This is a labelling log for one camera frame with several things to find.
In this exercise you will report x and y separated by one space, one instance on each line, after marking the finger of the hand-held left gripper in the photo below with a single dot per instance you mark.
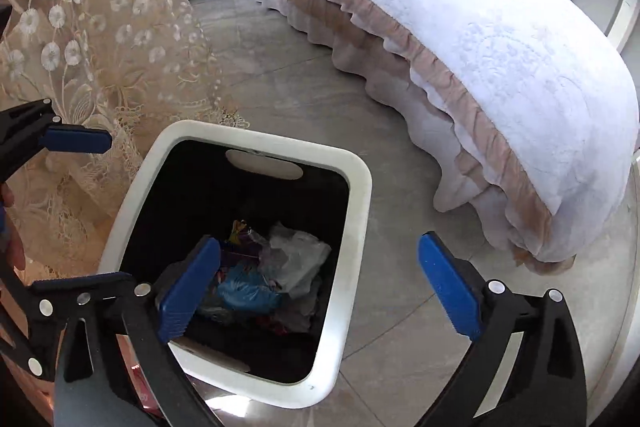
65 284
75 141

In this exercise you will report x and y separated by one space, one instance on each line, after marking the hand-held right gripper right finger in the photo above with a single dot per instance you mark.
450 292

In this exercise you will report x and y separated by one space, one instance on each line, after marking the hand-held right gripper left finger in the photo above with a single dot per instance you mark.
190 297

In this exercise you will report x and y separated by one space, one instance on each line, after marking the blue plastic bag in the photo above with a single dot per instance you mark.
245 292

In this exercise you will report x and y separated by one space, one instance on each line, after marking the purple snack wrapper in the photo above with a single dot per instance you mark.
240 237

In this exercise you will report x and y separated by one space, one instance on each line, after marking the red snack wrapper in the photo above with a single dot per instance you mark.
272 324

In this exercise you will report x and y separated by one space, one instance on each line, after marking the white trash bin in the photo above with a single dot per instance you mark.
345 267

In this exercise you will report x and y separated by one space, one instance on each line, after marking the white wrapper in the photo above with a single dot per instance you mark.
302 312

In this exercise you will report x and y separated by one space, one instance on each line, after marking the clear plastic bag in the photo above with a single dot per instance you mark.
297 257

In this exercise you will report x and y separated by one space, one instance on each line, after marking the person's left hand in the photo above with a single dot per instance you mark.
14 249

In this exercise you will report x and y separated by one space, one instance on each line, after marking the round table with lace tablecloth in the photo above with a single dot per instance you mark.
90 47

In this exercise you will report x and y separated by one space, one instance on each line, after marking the bed with lavender bedspread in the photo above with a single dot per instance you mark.
450 32

